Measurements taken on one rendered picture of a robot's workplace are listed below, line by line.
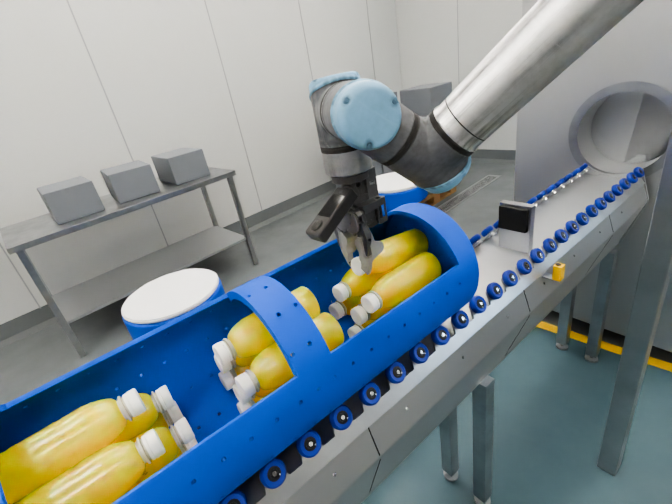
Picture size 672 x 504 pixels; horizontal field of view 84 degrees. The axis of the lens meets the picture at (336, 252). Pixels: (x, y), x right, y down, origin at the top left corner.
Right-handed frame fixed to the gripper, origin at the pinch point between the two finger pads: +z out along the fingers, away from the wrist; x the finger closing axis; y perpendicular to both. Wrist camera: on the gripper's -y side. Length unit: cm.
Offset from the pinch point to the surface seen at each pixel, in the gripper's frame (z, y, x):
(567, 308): 90, 130, 5
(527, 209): 9, 62, -5
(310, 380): 3.5, -24.0, -14.7
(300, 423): 9.7, -27.6, -14.8
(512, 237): 20, 62, -1
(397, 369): 19.4, -3.0, -11.3
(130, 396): -1.0, -45.8, -0.6
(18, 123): -42, -42, 329
